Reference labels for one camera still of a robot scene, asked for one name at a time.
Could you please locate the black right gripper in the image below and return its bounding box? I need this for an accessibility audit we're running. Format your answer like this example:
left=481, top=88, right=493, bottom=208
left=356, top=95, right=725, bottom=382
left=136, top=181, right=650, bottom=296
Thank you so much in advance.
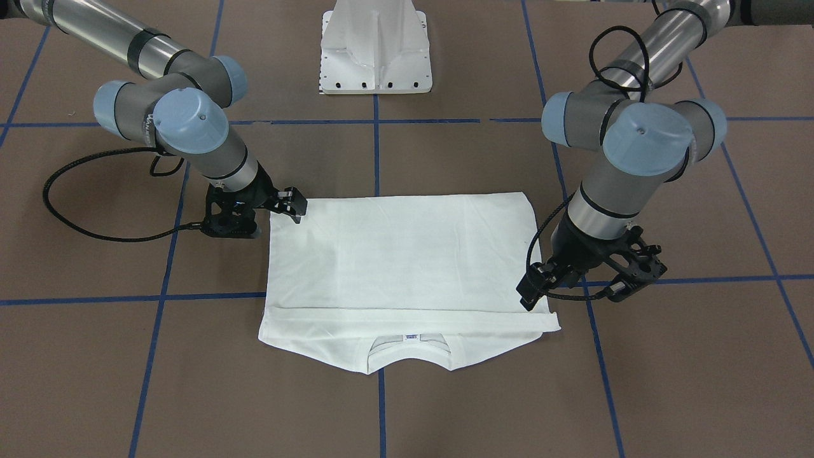
left=201, top=172, right=308, bottom=239

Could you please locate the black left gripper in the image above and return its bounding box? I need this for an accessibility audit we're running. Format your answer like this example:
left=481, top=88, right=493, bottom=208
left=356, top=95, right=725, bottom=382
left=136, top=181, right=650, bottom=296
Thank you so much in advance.
left=516, top=216, right=668, bottom=311

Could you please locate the white long-sleeve printed shirt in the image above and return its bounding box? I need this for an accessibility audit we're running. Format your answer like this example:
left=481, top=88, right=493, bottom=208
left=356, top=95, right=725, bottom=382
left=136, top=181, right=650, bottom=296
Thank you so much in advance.
left=258, top=192, right=560, bottom=374

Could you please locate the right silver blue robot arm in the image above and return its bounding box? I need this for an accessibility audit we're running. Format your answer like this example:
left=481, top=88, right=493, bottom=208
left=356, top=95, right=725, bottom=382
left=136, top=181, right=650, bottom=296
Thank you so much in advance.
left=2, top=1, right=308, bottom=243

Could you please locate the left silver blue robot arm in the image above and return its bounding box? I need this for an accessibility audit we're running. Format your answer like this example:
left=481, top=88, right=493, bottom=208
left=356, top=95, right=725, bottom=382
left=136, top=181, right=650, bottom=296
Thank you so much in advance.
left=517, top=1, right=813, bottom=311

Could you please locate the white central mounting column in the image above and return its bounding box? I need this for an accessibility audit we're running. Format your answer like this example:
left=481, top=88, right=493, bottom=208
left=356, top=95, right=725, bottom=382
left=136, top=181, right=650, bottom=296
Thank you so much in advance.
left=319, top=1, right=433, bottom=95

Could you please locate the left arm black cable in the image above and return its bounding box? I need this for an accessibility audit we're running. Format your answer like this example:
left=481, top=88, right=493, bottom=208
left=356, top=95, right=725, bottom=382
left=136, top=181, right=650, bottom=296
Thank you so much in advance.
left=588, top=25, right=687, bottom=102

